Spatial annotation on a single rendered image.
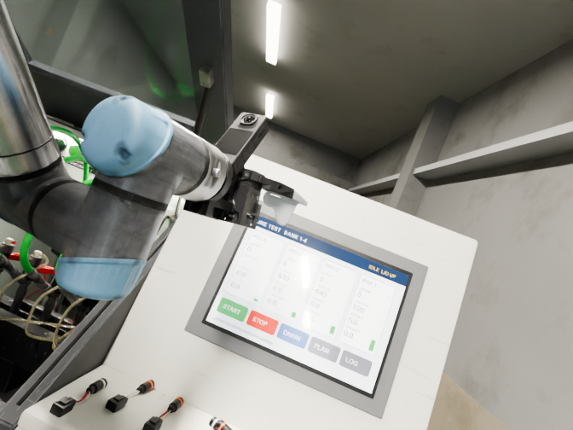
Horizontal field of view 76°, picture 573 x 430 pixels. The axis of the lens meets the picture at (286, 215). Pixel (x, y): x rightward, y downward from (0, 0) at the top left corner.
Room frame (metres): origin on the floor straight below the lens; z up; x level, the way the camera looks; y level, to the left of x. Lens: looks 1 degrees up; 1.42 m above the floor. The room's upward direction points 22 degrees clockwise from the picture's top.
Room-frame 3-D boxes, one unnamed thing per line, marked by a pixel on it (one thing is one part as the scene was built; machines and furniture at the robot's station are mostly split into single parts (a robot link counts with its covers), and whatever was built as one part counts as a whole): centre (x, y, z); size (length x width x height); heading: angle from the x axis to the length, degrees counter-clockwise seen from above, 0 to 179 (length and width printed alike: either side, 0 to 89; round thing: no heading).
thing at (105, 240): (0.38, 0.17, 1.34); 0.11 x 0.08 x 0.11; 67
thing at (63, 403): (0.67, 0.22, 0.99); 0.12 x 0.02 x 0.02; 170
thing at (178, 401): (0.71, 0.07, 0.99); 0.12 x 0.02 x 0.02; 169
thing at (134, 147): (0.37, 0.16, 1.43); 0.11 x 0.08 x 0.09; 157
